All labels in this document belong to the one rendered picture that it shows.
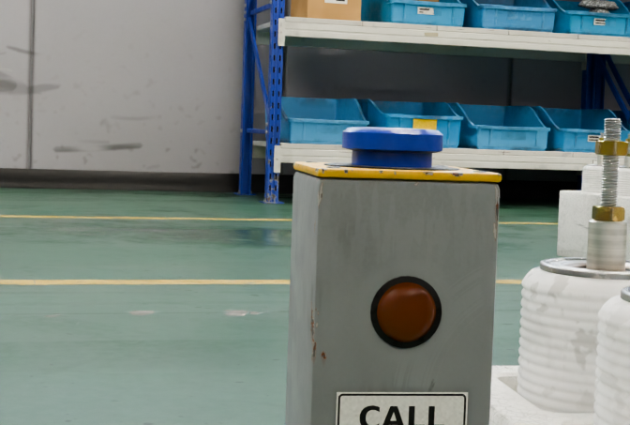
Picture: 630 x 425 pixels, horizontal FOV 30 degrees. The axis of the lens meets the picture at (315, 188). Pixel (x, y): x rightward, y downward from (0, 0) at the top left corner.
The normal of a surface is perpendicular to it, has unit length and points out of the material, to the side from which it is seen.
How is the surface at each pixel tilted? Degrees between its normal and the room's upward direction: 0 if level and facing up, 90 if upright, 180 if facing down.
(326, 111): 86
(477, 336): 90
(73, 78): 90
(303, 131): 99
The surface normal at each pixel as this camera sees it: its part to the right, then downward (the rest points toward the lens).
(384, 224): 0.15, 0.06
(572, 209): -0.93, -0.01
